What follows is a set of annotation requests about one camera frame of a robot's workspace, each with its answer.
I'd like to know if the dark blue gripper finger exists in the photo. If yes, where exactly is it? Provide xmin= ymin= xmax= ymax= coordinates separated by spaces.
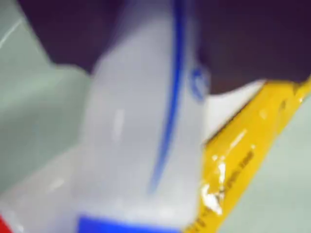
xmin=17 ymin=0 xmax=127 ymax=75
xmin=194 ymin=0 xmax=311 ymax=96

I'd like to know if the white pen with blue cap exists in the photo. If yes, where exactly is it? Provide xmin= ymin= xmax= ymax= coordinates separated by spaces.
xmin=72 ymin=0 xmax=211 ymax=233

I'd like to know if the pale green bowl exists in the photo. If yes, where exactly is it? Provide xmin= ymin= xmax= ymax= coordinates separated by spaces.
xmin=0 ymin=0 xmax=311 ymax=233

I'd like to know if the white flat packet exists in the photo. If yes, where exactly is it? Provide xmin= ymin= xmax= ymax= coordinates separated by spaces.
xmin=205 ymin=80 xmax=267 ymax=145

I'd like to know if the yellow plastic packet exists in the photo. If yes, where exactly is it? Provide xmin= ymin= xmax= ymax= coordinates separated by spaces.
xmin=183 ymin=76 xmax=311 ymax=233

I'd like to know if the white marker with red cap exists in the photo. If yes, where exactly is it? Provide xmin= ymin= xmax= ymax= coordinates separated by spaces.
xmin=0 ymin=155 xmax=81 ymax=233

